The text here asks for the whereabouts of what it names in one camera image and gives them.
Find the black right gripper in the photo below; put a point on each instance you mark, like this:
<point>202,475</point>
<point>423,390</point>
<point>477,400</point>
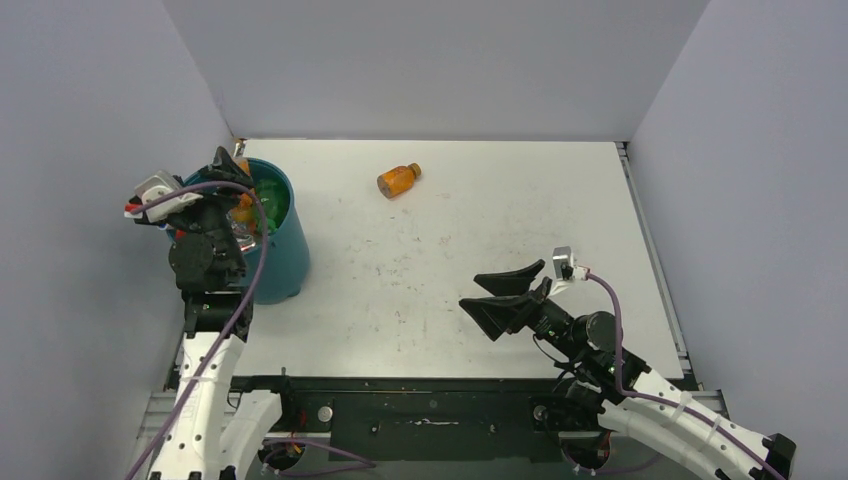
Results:
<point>495,313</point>

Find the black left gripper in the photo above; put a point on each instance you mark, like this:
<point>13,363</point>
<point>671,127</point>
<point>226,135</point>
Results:
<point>225,200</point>

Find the small orange juice bottle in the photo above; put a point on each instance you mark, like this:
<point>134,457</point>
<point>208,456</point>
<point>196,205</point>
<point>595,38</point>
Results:
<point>398,180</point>

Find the orange bottle with barcode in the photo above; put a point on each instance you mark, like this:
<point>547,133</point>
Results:
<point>243,214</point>

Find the green plastic bottle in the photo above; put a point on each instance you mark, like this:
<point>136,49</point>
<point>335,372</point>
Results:
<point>275,199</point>

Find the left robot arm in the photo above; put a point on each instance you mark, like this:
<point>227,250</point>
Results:
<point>198,440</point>

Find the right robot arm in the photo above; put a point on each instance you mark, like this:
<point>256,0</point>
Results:
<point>615,389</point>

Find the teal plastic bin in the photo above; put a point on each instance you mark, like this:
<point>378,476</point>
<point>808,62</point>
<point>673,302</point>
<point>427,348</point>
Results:
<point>278,260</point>

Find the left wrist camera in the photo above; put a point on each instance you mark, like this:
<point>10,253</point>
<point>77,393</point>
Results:
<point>148,206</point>

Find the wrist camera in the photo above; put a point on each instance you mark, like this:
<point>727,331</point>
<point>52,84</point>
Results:
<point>564,263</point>
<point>148,206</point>

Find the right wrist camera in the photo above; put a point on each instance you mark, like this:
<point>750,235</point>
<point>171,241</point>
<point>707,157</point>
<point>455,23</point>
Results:
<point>564,263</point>

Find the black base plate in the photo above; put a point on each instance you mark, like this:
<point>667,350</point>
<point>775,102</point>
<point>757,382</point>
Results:
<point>440,419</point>

